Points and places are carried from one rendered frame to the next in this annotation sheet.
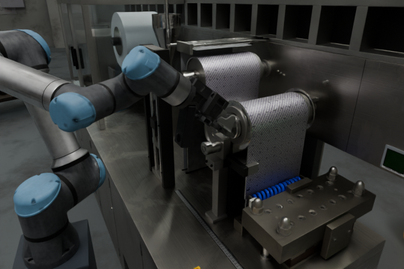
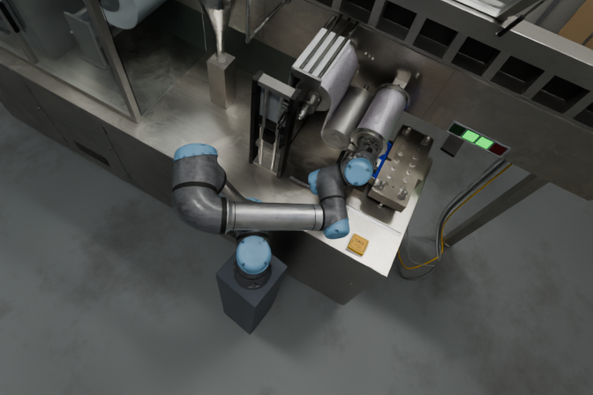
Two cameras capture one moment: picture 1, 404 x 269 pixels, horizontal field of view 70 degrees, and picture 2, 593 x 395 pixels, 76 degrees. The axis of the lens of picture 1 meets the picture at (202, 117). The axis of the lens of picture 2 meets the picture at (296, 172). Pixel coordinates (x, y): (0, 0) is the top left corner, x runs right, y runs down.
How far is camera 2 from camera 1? 108 cm
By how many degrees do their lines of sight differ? 49
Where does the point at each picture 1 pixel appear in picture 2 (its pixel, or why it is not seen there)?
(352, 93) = (437, 87)
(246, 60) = (350, 62)
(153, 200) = (281, 195)
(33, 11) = not seen: outside the picture
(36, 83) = (305, 221)
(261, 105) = (386, 123)
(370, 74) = (455, 80)
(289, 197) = (391, 165)
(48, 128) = not seen: hidden behind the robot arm
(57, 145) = not seen: hidden behind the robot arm
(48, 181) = (258, 243)
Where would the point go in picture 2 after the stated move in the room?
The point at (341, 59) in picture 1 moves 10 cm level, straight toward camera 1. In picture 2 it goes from (435, 63) to (442, 85)
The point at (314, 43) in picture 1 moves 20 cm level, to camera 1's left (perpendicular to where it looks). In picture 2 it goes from (410, 43) to (369, 59)
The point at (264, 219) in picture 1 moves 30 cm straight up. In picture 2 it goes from (387, 191) to (416, 153)
